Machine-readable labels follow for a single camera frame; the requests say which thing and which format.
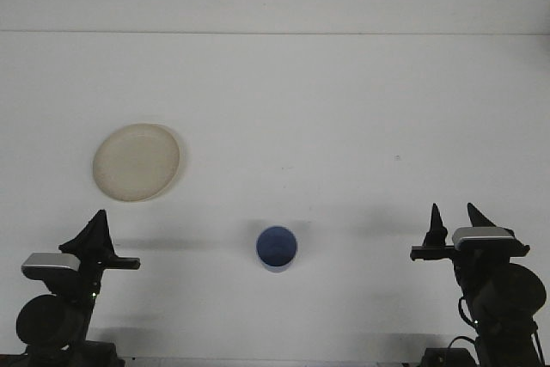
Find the pale round plate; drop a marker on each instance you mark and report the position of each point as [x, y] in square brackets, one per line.
[135, 163]

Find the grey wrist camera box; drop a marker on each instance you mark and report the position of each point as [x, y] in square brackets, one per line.
[483, 238]
[49, 264]

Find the pale blue cup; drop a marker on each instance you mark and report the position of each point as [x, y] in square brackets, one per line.
[277, 248]

